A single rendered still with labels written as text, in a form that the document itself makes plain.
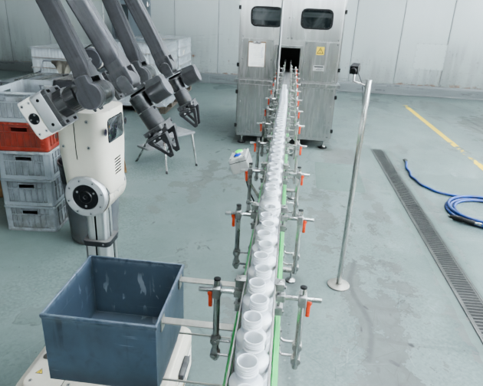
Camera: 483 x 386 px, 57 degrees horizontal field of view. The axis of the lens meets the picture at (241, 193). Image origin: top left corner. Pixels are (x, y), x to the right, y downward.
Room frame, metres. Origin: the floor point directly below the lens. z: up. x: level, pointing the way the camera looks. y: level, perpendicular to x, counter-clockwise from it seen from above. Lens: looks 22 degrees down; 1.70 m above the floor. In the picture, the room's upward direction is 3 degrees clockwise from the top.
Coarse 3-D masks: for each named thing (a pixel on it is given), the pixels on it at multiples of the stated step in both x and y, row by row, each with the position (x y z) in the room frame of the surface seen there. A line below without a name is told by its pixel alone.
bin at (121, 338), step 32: (96, 256) 1.25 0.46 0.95; (64, 288) 1.07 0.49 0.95; (96, 288) 1.25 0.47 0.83; (128, 288) 1.24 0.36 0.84; (160, 288) 1.23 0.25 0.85; (64, 320) 0.94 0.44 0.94; (96, 320) 0.93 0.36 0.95; (128, 320) 1.20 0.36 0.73; (160, 320) 0.95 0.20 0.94; (192, 320) 0.97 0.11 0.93; (64, 352) 0.94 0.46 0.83; (96, 352) 0.93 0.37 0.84; (128, 352) 0.92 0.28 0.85; (160, 352) 0.95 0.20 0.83; (128, 384) 0.92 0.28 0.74
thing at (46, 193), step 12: (0, 180) 3.16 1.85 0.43; (12, 180) 3.16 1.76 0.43; (24, 180) 3.16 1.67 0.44; (36, 180) 3.16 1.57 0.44; (48, 180) 3.17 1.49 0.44; (60, 180) 3.34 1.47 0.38; (12, 192) 3.16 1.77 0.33; (24, 192) 3.16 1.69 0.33; (36, 192) 3.17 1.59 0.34; (48, 192) 3.17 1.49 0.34; (60, 192) 3.30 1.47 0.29; (12, 204) 3.16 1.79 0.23; (24, 204) 3.16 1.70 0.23; (36, 204) 3.16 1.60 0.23; (48, 204) 3.17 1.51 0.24
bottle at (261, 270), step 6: (258, 264) 0.89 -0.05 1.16; (264, 264) 0.89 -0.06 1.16; (258, 270) 0.89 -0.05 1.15; (264, 270) 0.89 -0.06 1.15; (270, 270) 0.87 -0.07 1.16; (258, 276) 0.86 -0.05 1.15; (264, 276) 0.85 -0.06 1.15; (270, 276) 0.87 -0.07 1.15; (270, 282) 0.87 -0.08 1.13; (270, 288) 0.85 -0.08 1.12; (270, 294) 0.85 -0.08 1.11; (270, 300) 0.85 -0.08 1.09; (270, 306) 0.85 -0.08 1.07; (270, 312) 0.85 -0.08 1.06
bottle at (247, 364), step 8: (240, 360) 0.59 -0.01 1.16; (248, 360) 0.59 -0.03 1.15; (256, 360) 0.58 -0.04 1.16; (240, 368) 0.57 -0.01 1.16; (248, 368) 0.56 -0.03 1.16; (256, 368) 0.57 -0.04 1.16; (232, 376) 0.58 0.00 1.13; (240, 376) 0.56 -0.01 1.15; (248, 376) 0.56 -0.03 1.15; (256, 376) 0.57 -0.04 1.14; (232, 384) 0.57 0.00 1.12; (256, 384) 0.56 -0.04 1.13
